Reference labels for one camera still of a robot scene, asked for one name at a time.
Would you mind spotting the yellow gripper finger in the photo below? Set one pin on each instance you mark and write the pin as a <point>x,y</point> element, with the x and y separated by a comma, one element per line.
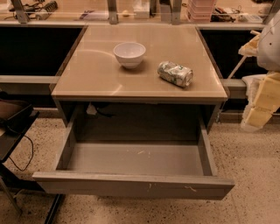
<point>263,102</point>
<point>250,48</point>

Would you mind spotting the crushed 7up can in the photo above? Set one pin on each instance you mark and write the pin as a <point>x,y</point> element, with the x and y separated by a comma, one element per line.
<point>176,74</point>

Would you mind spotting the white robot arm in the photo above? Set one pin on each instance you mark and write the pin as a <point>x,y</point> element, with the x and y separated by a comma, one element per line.
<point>268,50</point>

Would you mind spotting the open grey top drawer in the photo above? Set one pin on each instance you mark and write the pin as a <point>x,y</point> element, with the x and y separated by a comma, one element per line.
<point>112,157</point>

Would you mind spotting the white curved cover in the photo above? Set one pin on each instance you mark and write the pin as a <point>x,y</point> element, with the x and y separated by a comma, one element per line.
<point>249,80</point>

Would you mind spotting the pink stacked bins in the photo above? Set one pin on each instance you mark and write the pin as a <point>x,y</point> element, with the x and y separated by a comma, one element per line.
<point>200,11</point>

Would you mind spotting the white ceramic bowl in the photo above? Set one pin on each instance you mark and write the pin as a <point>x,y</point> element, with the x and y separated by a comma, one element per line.
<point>129,54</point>

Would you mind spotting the tan top cabinet desk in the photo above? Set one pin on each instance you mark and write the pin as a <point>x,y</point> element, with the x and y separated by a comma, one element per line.
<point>94,75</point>

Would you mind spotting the black tray stand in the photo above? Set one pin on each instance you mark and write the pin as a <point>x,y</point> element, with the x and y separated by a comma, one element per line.
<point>15,120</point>

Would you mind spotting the white-handled stick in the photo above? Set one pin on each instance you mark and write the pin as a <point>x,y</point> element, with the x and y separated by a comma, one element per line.
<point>237,67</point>

